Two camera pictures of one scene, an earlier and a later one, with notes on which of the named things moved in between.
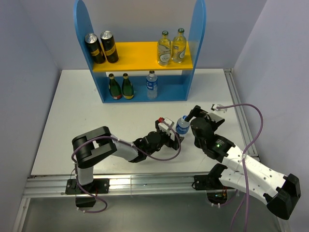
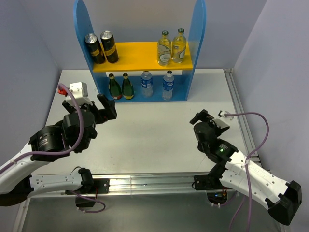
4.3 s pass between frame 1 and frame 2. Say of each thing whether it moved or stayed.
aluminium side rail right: stayed
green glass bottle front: stayed
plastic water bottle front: moved
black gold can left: stayed
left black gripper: moved
